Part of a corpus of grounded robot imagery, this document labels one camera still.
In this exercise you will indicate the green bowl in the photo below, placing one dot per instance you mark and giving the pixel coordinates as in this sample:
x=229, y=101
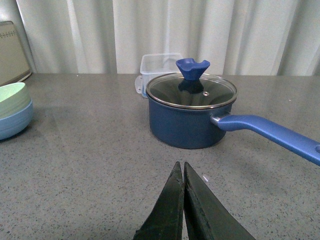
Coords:
x=13, y=98

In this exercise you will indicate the blue bowl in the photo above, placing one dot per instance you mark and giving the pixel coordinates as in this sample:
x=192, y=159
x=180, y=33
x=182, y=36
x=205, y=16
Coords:
x=17, y=122

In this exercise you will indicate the blue-rimmed container lid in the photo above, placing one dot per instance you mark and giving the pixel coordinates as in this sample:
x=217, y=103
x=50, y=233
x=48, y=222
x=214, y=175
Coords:
x=141, y=85

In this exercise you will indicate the glass lid blue knob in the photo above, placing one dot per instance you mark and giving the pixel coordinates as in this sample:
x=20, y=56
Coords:
x=191, y=88

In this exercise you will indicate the white curtain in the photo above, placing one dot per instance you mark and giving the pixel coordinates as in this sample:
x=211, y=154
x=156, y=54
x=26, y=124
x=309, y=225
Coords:
x=238, y=37

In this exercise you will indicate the clear plastic container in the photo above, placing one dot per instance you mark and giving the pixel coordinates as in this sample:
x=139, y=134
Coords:
x=154, y=65

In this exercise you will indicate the dark blue saucepan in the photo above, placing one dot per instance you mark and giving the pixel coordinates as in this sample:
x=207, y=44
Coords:
x=202, y=128

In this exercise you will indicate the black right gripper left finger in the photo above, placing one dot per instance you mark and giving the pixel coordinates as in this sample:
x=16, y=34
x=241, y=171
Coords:
x=165, y=222

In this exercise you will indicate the cream white toaster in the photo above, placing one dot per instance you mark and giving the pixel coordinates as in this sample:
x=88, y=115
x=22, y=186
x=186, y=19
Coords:
x=14, y=66

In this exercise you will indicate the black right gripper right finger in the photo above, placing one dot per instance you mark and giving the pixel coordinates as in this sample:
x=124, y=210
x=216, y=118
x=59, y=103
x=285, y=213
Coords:
x=206, y=217

